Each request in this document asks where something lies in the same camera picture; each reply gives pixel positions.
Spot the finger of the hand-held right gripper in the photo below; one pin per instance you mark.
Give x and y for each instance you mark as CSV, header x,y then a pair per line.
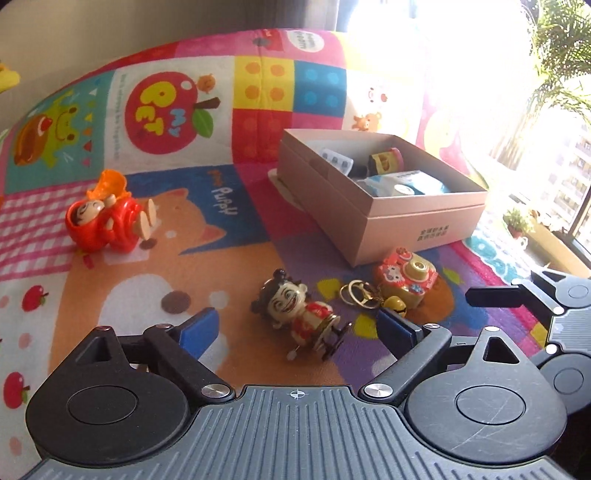
x,y
494,296

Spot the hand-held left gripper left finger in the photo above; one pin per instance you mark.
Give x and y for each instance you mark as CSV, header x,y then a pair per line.
x,y
198,332

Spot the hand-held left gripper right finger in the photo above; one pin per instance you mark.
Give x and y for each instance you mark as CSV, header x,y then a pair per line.
x,y
397,330

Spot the wind-up laughing child figurine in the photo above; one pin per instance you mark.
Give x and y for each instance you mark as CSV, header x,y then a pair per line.
x,y
318,314

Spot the pink cardboard box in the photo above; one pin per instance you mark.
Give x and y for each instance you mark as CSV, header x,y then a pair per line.
x,y
406,217

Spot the blue white tissue pack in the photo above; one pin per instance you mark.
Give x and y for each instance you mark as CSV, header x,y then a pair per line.
x,y
415,182

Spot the red hooded doll toy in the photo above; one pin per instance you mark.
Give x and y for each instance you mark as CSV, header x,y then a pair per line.
x,y
120,217

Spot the small potted plant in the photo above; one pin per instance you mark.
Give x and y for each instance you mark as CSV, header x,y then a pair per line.
x,y
517,221

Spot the yellow and red toy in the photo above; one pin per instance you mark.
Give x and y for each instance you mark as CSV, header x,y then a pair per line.
x,y
385,161

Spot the silver pill blister pack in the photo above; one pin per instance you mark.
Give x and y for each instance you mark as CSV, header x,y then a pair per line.
x,y
337,159

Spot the colourful cartoon play mat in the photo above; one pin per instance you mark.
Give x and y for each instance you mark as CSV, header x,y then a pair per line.
x,y
184,138

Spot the tall green palm plant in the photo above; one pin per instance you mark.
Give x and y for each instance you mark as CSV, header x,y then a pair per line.
x,y
563,41

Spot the yellow duck plush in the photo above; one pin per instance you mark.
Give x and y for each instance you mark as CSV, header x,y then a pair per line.
x,y
8,78

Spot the pink toy camera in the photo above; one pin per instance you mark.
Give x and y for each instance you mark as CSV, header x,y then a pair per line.
x,y
406,277

